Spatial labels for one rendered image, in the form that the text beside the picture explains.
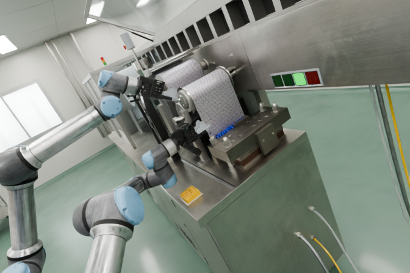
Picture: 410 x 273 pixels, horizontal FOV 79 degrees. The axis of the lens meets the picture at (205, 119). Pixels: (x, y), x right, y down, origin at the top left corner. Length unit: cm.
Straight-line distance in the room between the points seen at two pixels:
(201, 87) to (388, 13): 75
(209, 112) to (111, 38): 579
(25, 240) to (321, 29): 132
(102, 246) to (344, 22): 93
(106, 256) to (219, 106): 81
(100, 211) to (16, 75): 604
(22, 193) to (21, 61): 567
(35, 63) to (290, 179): 612
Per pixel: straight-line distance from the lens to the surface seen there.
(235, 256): 118
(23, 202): 119
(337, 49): 95
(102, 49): 677
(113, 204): 77
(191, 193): 111
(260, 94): 158
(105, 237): 76
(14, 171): 102
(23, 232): 124
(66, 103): 662
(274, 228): 127
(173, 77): 140
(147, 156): 110
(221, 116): 125
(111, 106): 95
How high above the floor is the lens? 149
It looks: 17 degrees down
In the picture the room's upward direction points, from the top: 25 degrees counter-clockwise
